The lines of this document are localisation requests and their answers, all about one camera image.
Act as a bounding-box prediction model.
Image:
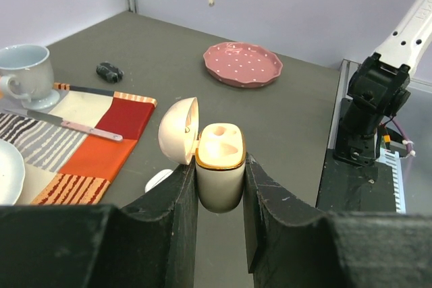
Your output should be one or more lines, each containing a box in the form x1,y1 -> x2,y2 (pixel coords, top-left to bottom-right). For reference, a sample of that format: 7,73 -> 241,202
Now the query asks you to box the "beige earbud case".
158,97 -> 246,214

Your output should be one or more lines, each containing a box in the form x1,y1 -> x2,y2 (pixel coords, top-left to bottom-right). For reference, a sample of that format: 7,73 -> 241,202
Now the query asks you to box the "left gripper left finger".
1,165 -> 198,287

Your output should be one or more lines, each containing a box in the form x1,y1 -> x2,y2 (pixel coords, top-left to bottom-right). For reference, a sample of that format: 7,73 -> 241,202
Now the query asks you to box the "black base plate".
315,97 -> 406,214

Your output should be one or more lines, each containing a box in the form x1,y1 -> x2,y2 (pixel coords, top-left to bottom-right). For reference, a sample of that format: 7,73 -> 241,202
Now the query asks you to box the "pink dotted plate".
203,42 -> 284,88

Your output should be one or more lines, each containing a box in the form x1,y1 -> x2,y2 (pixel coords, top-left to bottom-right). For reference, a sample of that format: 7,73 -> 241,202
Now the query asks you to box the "black earbud case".
96,62 -> 124,84

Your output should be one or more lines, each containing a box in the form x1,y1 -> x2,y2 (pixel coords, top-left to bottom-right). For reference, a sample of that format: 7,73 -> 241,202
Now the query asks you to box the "patchwork placemat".
1,83 -> 157,205

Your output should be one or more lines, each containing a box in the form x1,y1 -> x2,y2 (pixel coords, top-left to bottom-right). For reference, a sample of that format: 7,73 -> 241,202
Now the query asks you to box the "knife with pink handle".
5,109 -> 124,142

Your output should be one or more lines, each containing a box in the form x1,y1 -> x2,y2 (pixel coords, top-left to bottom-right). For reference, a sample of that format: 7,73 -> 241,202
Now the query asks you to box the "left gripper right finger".
243,154 -> 431,287

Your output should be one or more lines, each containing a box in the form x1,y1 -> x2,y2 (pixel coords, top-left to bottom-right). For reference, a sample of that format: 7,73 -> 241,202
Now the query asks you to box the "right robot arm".
208,0 -> 431,167

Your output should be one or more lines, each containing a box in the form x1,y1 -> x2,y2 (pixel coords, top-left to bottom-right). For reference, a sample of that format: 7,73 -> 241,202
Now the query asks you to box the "white paper plate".
0,140 -> 26,206

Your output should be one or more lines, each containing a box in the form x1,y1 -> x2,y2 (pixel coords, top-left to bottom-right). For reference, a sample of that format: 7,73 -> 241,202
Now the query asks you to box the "white earbud charging case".
144,169 -> 173,193

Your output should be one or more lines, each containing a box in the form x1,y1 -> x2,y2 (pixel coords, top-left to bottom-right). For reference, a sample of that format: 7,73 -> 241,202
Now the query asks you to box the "light blue mug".
1,44 -> 60,111

